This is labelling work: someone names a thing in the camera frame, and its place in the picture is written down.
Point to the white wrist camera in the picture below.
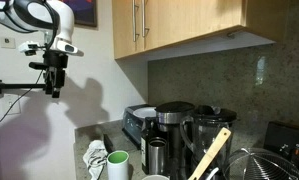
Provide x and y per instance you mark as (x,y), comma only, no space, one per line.
(28,47)

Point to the wooden wall cabinet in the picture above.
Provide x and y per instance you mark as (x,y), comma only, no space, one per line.
(189,16)

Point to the metal ladle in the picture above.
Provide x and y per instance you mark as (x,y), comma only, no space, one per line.
(213,172)

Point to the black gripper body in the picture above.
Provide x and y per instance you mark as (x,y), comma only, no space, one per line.
(55,63)

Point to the white light switch plate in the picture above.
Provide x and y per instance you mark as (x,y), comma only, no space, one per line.
(14,108)

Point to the dark olive oil bottle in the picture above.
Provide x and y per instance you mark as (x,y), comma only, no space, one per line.
(144,150)

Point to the stainless steel tumbler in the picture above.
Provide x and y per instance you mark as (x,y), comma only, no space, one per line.
(156,156)

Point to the framed wall picture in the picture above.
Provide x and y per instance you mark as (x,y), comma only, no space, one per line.
(85,11)

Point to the black steel coffee maker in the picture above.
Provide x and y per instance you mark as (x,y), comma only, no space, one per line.
(174,116)

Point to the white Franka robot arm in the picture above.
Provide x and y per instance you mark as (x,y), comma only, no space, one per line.
(63,16)

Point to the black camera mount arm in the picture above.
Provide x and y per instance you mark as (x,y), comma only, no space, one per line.
(19,86)

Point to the white round plate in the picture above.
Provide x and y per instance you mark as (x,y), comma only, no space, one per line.
(145,112)

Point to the silver black toaster oven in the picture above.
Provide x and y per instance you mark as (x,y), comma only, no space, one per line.
(130,125)

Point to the black countertop appliance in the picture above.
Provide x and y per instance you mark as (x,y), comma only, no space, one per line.
(289,136)

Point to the wooden spatula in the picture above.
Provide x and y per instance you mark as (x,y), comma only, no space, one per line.
(212,151)

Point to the white wall outlet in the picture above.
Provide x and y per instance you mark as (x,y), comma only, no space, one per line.
(7,42)

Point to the white cup green inside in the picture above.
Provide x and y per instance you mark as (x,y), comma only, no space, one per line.
(118,168)

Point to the black camera on mount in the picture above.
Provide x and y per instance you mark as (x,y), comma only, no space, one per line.
(35,65)

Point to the white striped cloth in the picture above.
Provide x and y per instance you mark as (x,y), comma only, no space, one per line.
(94,156)

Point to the white bowl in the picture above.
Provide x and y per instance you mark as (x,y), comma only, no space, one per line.
(155,177)

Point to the glass blender with black lid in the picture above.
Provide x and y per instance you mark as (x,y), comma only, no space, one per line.
(209,133)

